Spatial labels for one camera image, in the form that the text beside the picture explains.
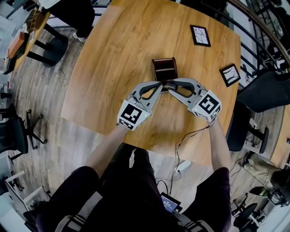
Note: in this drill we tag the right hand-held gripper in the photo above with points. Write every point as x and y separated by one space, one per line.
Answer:
207 104

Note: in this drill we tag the round wooden side table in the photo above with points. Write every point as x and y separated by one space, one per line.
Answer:
34 40

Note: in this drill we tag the person's right forearm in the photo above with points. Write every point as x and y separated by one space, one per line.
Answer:
218 145

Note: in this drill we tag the orange box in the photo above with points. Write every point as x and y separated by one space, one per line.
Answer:
16 44

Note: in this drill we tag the person's left forearm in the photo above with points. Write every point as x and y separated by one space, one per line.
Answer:
106 147

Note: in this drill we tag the small device with blue screen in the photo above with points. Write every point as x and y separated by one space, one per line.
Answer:
170 202

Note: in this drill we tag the black chair with metal base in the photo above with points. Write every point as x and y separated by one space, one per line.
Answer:
238 127

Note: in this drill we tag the black chair with mesh back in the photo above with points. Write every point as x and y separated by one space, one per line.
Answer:
265 93

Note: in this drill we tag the dark curved metal railing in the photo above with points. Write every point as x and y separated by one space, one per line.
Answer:
260 29

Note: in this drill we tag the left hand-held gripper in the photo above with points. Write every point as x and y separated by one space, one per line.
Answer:
130 114

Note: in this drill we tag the dark brown container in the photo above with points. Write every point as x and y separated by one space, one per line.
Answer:
164 68

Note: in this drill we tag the person's dark clothing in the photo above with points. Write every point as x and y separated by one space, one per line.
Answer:
131 192

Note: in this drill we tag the black framed cracked-pattern picture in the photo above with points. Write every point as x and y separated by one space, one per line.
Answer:
200 35
230 75

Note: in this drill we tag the white power strip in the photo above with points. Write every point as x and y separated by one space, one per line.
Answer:
184 167

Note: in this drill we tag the small black office chair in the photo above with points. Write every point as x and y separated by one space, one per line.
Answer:
248 213

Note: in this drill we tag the brown wooden compartment tray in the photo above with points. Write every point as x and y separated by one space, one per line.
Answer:
34 20

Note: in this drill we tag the black bag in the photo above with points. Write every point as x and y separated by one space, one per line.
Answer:
281 185

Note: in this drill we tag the white furniture frame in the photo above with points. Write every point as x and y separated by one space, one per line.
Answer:
20 188

